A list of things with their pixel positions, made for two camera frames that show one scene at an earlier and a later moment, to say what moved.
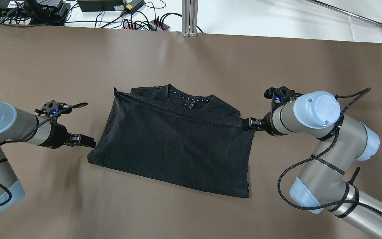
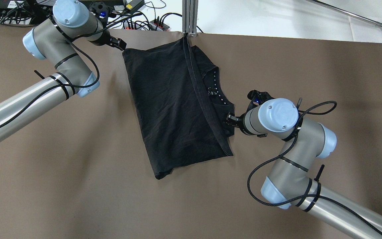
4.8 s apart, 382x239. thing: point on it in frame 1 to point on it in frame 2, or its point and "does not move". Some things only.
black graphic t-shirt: x=195 y=141 to x=181 y=103
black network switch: x=92 y=5 does not move
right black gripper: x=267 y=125 to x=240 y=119
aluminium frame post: x=190 y=14 does not move
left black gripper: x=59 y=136 to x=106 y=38
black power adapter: x=133 y=5 does not move
